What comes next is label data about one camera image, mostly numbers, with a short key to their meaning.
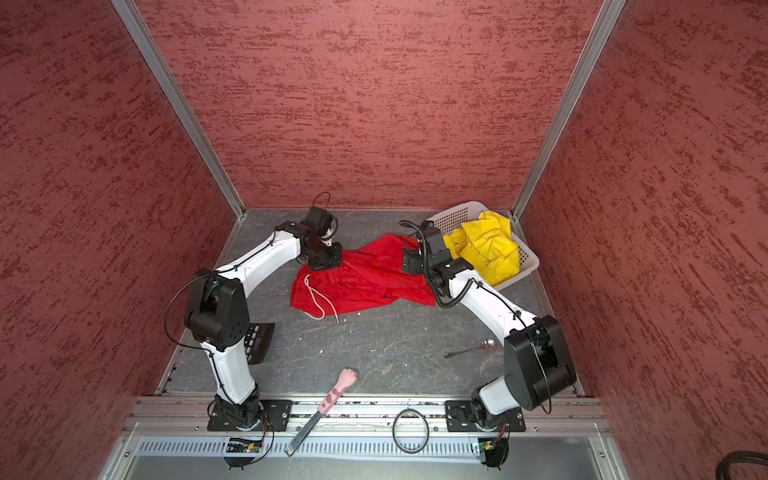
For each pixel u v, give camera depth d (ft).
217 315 1.63
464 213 3.65
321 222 2.47
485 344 2.79
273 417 2.42
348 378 2.57
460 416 2.43
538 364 1.38
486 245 3.11
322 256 2.60
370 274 2.95
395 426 2.38
